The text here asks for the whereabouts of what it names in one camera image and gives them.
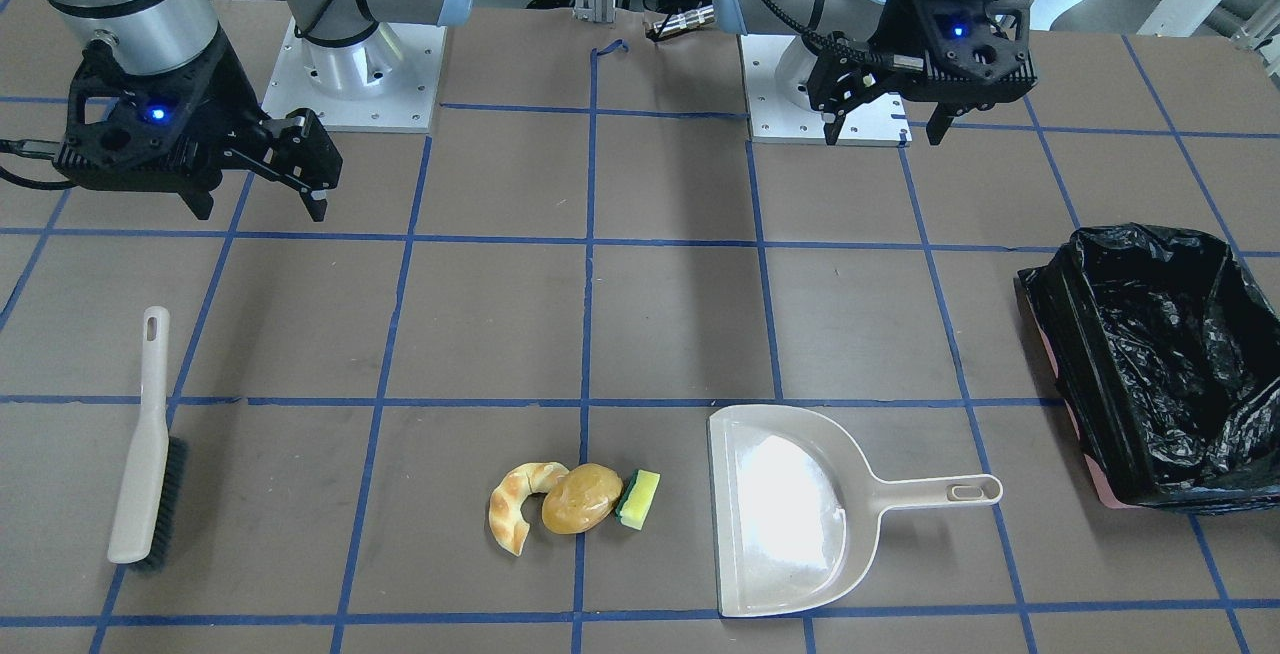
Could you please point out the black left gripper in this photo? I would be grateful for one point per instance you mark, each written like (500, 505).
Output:
(897, 22)

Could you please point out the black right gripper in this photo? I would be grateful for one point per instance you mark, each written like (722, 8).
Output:
(226, 86)

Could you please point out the beige hand brush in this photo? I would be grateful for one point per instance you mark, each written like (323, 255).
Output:
(146, 504)

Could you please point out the beige dustpan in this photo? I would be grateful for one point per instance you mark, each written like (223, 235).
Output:
(798, 510)

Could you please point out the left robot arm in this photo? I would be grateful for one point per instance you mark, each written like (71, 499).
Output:
(775, 64)

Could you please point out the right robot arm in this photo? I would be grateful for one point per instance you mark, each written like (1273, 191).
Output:
(153, 36)

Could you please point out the bin with black bag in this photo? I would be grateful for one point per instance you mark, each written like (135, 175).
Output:
(1166, 352)

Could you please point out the croissant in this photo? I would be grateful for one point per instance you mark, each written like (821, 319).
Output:
(505, 519)

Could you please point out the brown potato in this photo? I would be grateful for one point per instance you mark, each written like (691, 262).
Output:
(582, 499)

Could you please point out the yellow green sponge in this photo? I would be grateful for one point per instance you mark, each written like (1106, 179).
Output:
(636, 499)

